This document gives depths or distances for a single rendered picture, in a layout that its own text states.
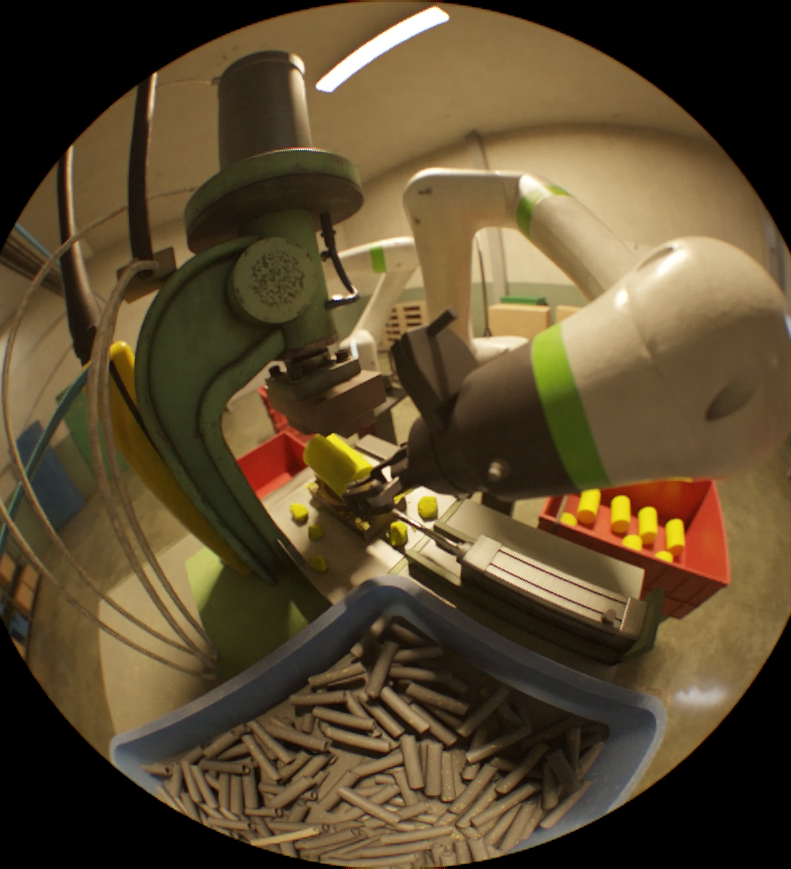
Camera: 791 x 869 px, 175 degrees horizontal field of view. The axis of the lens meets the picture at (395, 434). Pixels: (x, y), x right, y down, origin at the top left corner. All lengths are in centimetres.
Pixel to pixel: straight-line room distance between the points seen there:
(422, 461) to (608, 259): 27
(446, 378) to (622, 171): 491
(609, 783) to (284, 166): 63
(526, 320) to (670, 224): 324
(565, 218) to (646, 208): 447
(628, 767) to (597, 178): 500
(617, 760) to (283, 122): 74
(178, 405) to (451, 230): 44
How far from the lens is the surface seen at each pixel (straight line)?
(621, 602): 32
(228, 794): 44
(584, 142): 518
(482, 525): 40
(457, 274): 49
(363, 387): 29
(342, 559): 39
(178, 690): 56
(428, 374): 16
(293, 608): 39
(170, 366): 28
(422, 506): 40
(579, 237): 34
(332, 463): 38
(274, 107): 39
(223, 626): 45
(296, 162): 27
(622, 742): 39
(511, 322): 265
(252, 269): 26
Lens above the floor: 132
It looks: 32 degrees down
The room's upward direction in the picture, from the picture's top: 11 degrees counter-clockwise
